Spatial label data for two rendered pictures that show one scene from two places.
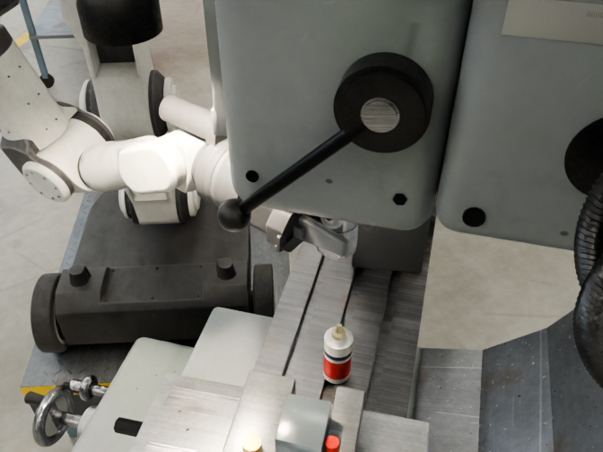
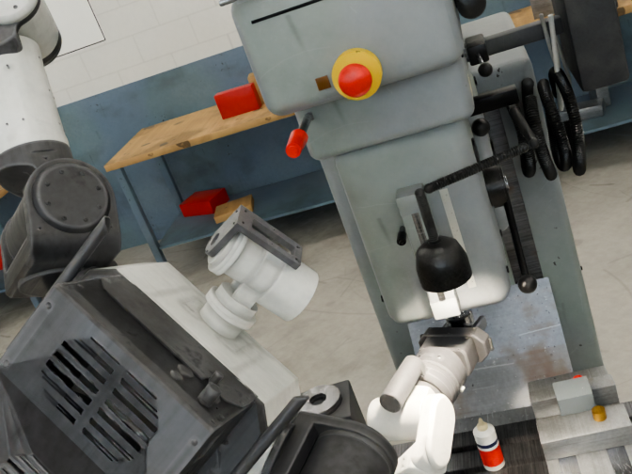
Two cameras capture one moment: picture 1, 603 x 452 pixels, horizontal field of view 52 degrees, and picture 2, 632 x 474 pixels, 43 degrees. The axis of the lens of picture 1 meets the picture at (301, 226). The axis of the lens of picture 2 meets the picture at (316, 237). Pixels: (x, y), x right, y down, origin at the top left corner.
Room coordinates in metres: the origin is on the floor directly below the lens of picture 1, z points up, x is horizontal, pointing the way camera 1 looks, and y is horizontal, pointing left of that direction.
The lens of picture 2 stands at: (0.67, 1.14, 1.97)
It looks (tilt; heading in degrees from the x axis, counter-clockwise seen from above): 22 degrees down; 271
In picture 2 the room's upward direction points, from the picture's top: 21 degrees counter-clockwise
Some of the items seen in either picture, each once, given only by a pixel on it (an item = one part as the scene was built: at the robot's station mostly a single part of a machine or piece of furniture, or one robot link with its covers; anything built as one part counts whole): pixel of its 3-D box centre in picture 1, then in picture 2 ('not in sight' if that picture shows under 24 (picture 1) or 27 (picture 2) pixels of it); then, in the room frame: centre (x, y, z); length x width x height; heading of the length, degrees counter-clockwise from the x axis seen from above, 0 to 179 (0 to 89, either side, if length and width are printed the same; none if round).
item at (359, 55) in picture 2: not in sight; (356, 73); (0.58, 0.18, 1.76); 0.06 x 0.02 x 0.06; 165
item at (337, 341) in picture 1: (337, 350); (487, 441); (0.54, -0.05, 0.98); 0.04 x 0.04 x 0.11
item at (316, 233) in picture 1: (320, 239); (480, 330); (0.49, -0.02, 1.23); 0.06 x 0.02 x 0.03; 54
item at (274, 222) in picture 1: (273, 195); (445, 363); (0.57, 0.03, 1.23); 0.13 x 0.12 x 0.10; 144
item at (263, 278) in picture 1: (264, 302); not in sight; (1.06, 0.10, 0.50); 0.20 x 0.05 x 0.20; 4
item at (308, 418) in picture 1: (303, 434); (575, 401); (0.37, 0.00, 1.04); 0.06 x 0.05 x 0.06; 168
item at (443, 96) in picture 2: not in sight; (387, 77); (0.51, -0.08, 1.68); 0.34 x 0.24 x 0.10; 75
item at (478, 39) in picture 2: not in sight; (476, 56); (0.37, -0.07, 1.66); 0.12 x 0.04 x 0.04; 75
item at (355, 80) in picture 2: not in sight; (355, 79); (0.58, 0.21, 1.76); 0.04 x 0.03 x 0.04; 165
